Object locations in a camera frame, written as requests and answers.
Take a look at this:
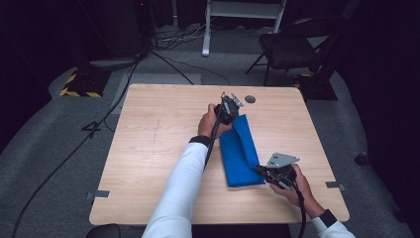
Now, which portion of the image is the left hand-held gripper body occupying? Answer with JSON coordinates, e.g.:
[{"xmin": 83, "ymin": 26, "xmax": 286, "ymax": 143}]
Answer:
[{"xmin": 214, "ymin": 92, "xmax": 246, "ymax": 126}]

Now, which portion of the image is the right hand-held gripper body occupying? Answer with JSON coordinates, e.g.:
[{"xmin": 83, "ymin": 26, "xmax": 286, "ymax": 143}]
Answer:
[{"xmin": 262, "ymin": 152, "xmax": 301, "ymax": 191}]

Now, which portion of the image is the blue cloth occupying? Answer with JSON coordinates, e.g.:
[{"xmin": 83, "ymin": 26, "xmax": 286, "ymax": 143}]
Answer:
[{"xmin": 218, "ymin": 113, "xmax": 266, "ymax": 188}]

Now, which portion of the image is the person's left hand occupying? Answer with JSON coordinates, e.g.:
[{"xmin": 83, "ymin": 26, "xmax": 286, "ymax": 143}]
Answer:
[{"xmin": 197, "ymin": 103, "xmax": 233, "ymax": 140}]

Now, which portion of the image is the person's right hand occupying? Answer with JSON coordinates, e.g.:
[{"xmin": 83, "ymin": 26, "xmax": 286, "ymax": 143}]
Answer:
[{"xmin": 268, "ymin": 163, "xmax": 327, "ymax": 219}]

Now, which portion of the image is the black left wristband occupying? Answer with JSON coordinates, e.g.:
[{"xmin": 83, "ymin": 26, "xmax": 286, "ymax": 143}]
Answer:
[{"xmin": 188, "ymin": 134, "xmax": 212, "ymax": 149}]

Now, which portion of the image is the black wristband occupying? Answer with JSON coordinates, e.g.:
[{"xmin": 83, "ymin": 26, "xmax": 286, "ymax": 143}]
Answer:
[
  {"xmin": 317, "ymin": 208, "xmax": 339, "ymax": 229},
  {"xmin": 188, "ymin": 134, "xmax": 212, "ymax": 149}
]

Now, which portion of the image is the black right wristband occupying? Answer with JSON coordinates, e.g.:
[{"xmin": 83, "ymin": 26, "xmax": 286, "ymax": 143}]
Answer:
[{"xmin": 317, "ymin": 208, "xmax": 339, "ymax": 229}]

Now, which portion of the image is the small black round object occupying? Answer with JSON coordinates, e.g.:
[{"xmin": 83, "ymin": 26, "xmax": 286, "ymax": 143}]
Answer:
[{"xmin": 354, "ymin": 151, "xmax": 369, "ymax": 167}]

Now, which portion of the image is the black folding chair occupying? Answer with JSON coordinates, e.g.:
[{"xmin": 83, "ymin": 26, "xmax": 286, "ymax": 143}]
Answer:
[{"xmin": 245, "ymin": 14, "xmax": 351, "ymax": 87}]

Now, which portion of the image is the dark equipment cabinet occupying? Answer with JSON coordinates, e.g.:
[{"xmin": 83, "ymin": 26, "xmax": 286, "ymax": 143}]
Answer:
[{"xmin": 78, "ymin": 0, "xmax": 155, "ymax": 61}]

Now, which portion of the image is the black yellow striped stand base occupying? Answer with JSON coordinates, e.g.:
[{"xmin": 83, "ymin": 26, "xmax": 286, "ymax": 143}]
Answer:
[{"xmin": 58, "ymin": 67, "xmax": 112, "ymax": 99}]

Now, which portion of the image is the black rounded seat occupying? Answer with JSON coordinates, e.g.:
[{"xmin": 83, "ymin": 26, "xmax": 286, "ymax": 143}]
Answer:
[{"xmin": 84, "ymin": 223, "xmax": 122, "ymax": 238}]

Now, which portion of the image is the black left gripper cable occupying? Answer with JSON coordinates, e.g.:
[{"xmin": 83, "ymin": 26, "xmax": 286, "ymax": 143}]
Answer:
[{"xmin": 203, "ymin": 108, "xmax": 223, "ymax": 171}]

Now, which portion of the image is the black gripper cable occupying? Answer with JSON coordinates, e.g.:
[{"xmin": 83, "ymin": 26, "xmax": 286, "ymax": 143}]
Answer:
[
  {"xmin": 286, "ymin": 179, "xmax": 307, "ymax": 238},
  {"xmin": 203, "ymin": 108, "xmax": 223, "ymax": 171}
]

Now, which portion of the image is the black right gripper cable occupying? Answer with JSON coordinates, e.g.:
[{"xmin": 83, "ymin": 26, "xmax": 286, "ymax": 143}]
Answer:
[{"xmin": 286, "ymin": 179, "xmax": 307, "ymax": 238}]

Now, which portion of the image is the grey metal table bracket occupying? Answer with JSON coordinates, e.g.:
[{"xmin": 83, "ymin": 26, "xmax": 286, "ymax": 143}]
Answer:
[
  {"xmin": 84, "ymin": 189, "xmax": 111, "ymax": 201},
  {"xmin": 325, "ymin": 180, "xmax": 348, "ymax": 192}
]

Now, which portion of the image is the white metal stand frame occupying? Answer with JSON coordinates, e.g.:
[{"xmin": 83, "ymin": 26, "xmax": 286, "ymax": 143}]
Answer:
[{"xmin": 201, "ymin": 0, "xmax": 288, "ymax": 59}]

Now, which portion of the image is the bundle of floor cables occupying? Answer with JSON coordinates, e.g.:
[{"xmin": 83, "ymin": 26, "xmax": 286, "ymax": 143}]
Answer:
[{"xmin": 152, "ymin": 19, "xmax": 212, "ymax": 53}]

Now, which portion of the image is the long black floor cable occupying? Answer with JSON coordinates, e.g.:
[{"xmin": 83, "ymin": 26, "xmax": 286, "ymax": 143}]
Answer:
[{"xmin": 11, "ymin": 54, "xmax": 147, "ymax": 238}]

